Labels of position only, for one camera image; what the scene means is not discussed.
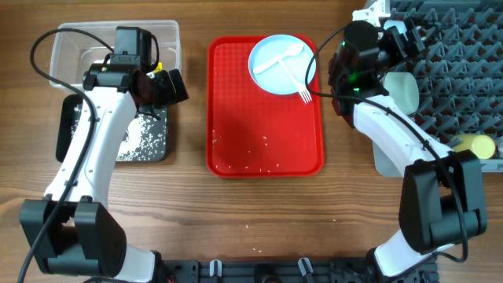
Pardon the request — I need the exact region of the yellow snack wrapper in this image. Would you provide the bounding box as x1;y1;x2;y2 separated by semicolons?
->
151;62;163;74

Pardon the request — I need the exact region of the mint green bowl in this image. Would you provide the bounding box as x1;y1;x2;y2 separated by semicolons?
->
384;72;420;115

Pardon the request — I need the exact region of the white rice pile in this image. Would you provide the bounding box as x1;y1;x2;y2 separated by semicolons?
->
69;102;167;162

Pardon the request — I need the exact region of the light blue plate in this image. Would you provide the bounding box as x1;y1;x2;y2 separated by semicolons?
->
248;35;314;95

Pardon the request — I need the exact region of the yellow plastic cup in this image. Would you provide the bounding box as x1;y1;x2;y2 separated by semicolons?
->
452;134;496;160

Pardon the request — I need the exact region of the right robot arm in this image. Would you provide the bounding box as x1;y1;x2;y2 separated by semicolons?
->
329;18;487;282

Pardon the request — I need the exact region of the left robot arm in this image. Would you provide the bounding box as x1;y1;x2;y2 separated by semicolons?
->
20;26;188;282

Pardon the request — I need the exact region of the grey dishwasher rack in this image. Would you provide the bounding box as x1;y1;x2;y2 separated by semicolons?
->
380;0;502;173

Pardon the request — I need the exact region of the black plastic tray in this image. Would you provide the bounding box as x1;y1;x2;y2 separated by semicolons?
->
55;94;168;163

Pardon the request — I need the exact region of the clear plastic bin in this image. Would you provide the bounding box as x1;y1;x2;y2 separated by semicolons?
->
50;20;182;89

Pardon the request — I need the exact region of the white plastic spoon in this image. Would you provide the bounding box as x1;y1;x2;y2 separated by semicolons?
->
252;43;303;75

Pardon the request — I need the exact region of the white plastic fork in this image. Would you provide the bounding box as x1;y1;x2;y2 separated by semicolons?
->
277;60;312;104

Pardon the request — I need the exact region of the red serving tray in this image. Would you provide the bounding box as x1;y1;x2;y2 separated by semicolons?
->
206;35;325;178

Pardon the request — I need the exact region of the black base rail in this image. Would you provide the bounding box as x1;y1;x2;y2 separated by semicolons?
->
153;258;440;283

